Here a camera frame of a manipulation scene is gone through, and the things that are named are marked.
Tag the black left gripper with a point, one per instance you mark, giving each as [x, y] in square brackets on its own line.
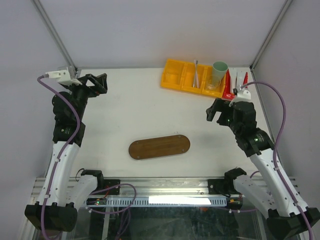
[99, 82]

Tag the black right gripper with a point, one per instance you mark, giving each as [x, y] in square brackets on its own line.
[219, 105]

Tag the brown oval wooden tray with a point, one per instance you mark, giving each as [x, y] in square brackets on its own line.
[158, 147]

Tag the clear plastic cup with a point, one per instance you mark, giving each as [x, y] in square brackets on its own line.
[212, 82]

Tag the green plastic cup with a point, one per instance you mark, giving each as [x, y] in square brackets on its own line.
[219, 69]

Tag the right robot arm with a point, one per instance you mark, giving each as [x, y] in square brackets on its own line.
[285, 211]

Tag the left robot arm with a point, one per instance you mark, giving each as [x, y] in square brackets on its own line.
[56, 208]

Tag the pink toothbrush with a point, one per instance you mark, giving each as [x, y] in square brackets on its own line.
[195, 83]

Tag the red plastic bin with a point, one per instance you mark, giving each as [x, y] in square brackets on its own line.
[233, 79]

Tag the yellow bin right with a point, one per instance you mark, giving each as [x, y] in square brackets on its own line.
[218, 92]

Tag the yellow bin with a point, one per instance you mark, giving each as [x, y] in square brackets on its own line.
[187, 78]
[218, 92]
[172, 74]

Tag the yellow bin middle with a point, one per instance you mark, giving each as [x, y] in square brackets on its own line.
[187, 78]

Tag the yellow bin left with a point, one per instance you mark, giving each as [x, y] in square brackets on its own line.
[172, 74]

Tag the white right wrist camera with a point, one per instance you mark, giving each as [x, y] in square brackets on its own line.
[242, 94]

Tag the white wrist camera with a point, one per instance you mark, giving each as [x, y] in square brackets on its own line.
[242, 94]
[65, 76]

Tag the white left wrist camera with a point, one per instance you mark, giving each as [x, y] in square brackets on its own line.
[65, 76]

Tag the right aluminium corner post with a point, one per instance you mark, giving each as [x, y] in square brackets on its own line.
[282, 12]

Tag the aluminium corner post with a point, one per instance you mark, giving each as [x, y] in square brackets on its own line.
[282, 12]
[37, 4]

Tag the white slotted cable duct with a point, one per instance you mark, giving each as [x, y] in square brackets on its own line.
[159, 201]

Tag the left aluminium corner post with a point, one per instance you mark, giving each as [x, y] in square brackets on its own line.
[37, 4]

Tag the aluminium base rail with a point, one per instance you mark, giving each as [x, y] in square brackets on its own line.
[155, 186]

